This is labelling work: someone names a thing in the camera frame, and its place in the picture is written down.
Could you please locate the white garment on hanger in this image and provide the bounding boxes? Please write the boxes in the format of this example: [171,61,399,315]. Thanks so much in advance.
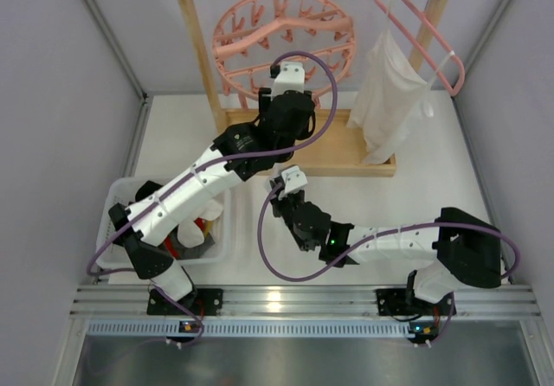
[347,29,435,164]

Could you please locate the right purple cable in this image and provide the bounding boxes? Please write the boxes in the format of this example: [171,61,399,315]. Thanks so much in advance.
[257,180,522,348]

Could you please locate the wooden clothes rack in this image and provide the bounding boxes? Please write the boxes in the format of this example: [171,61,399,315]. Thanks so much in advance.
[172,0,458,178]

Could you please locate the grey sock in basket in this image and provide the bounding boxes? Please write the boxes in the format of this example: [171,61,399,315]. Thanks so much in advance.
[164,230,216,260]

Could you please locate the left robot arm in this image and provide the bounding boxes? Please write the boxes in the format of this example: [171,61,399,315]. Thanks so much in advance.
[108,89,315,306]

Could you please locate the white sock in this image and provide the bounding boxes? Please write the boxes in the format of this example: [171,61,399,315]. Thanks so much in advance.
[177,199,223,248]

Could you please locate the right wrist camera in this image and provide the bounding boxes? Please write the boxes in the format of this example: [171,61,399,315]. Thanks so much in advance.
[269,164,308,200]

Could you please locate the white plastic basket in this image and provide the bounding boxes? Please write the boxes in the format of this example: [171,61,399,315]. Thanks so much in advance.
[96,176,233,269]

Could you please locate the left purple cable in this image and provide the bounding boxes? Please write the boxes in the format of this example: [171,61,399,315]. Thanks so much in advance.
[85,50,339,339]

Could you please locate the pink round clip hanger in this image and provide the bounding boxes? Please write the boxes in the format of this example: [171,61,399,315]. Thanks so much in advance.
[211,0,357,109]

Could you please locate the aluminium mounting rail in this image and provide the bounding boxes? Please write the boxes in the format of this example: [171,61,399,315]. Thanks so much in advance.
[69,285,541,339]

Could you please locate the pink clothes hanger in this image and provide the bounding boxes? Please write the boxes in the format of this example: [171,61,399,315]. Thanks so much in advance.
[374,0,466,97]

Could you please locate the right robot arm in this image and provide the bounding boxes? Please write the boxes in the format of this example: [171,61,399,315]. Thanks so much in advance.
[270,190,502,305]

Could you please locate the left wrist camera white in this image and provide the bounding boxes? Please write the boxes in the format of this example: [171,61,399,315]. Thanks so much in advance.
[270,61,306,98]

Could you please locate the purple cable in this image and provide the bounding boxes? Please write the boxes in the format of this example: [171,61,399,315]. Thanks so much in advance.
[257,180,522,348]
[85,50,339,339]

